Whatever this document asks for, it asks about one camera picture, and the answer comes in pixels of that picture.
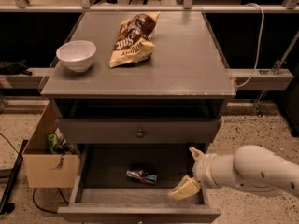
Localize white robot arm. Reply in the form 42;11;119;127
168;145;299;201

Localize green snack packet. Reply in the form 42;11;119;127
46;133;60;153

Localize black floor cable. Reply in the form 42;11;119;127
32;187;70;215

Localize cardboard box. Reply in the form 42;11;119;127
22;103;80;188

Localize white cable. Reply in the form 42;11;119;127
233;2;265;90

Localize open grey middle drawer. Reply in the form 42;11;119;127
58;144;220;224

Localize round metal drawer knob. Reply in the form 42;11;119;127
136;130;145;138

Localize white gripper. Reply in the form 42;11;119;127
168;147;237;201

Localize grey drawer cabinet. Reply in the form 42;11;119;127
40;10;236;224

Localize closed grey top drawer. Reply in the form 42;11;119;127
56;119;221;144

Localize redbull can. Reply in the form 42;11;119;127
126;170;157;185

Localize white bowl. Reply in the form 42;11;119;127
56;40;96;73

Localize black cloth object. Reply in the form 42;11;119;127
0;60;33;76

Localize black flat bar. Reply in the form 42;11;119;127
0;140;28;215

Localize brown yellow chip bag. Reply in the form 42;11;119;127
109;12;160;68

